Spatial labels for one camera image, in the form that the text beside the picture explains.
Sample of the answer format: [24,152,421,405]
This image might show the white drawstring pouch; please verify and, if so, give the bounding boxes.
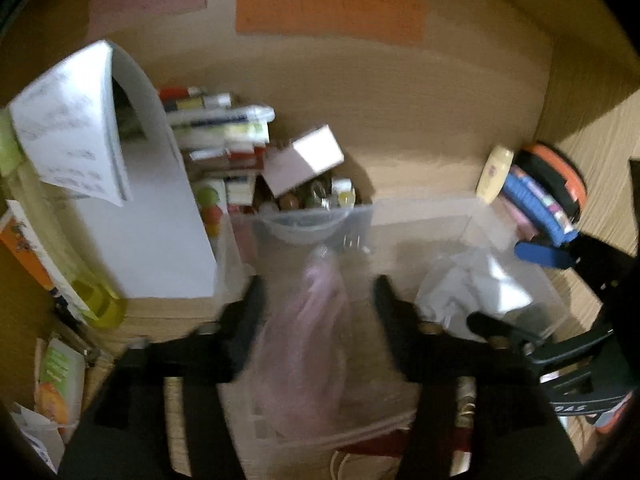
[414,248,533,340]

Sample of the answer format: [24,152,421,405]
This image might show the pink coil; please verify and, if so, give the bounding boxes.
[252,246,352,440]

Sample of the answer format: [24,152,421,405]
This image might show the red velvet pouch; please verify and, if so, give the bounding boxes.
[337,427,472,458]

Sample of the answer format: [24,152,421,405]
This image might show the pink flat case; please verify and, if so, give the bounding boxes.
[499,194,539,242]

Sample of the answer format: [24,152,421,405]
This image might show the blue fabric pencil pouch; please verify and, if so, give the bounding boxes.
[502,165,578,247]

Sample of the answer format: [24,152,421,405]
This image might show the white printed label tag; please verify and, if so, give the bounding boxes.
[10,403,65,474]

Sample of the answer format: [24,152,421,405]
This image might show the black orange zip case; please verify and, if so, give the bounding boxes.
[514,142,588,222]

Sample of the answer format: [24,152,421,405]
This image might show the green orange tube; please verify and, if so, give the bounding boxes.
[35,338,86,443]

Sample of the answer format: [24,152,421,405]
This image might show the cream lotion tube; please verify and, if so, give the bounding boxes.
[475,145,514,204]

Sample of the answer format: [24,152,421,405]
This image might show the clear plastic storage bin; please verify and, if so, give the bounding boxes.
[221,195,570,479]

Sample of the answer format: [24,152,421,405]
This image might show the white bowl of trinkets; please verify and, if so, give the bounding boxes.
[257,174,358,245]

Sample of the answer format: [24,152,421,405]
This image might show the yellow green spray bottle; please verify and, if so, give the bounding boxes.
[1,108,126,330]

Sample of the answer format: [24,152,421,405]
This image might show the orange book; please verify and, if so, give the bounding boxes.
[1,210,55,292]

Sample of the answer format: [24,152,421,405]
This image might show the small pink white box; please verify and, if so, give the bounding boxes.
[262,125,345,197]

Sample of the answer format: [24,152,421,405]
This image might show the stack of books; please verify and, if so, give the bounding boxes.
[157,87,276,240]

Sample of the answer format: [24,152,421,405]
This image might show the orange sticky note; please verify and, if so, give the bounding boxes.
[235,0,426,47]

